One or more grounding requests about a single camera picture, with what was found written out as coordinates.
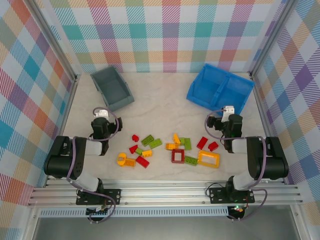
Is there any yellow lego window frame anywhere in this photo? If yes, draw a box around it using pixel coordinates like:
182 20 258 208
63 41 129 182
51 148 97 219
197 149 221 169

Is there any yellow round lego piece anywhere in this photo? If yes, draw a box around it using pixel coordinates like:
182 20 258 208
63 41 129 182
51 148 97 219
116 152 128 166

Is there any grey plastic bin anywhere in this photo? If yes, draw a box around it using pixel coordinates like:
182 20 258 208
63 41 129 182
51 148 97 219
89 65 135 113

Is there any blue two-compartment plastic bin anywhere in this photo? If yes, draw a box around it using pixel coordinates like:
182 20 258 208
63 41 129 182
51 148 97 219
186 63 256 117

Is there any long red lego brick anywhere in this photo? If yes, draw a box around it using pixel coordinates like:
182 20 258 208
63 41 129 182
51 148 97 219
135 155 150 169

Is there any red lego window frame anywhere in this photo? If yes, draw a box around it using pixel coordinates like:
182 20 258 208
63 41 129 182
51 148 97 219
171 148 186 164

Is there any small circuit board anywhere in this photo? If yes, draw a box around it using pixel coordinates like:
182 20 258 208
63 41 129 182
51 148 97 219
86 204 111 217

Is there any circuit board with lights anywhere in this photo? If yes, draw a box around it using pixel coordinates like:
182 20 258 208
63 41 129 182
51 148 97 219
228 204 247 216

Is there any aluminium side rail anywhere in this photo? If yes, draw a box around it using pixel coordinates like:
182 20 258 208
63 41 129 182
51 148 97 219
249 71 288 186
44 74 81 188

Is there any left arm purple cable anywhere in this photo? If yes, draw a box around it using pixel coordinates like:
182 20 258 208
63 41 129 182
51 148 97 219
66 108 120 225

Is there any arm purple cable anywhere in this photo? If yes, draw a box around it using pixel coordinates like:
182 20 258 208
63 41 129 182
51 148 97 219
204 108 269 222
66 108 120 225

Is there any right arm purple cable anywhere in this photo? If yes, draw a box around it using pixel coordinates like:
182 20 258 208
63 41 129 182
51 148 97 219
204 108 269 222

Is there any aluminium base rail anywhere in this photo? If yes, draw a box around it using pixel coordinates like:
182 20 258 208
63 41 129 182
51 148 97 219
27 177 304 208

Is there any white slotted cable tray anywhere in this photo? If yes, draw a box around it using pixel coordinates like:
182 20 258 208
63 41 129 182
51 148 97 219
39 209 230 218

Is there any aluminium upright post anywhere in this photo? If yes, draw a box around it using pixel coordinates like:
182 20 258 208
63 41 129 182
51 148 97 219
23 0 82 83
249 0 299 78

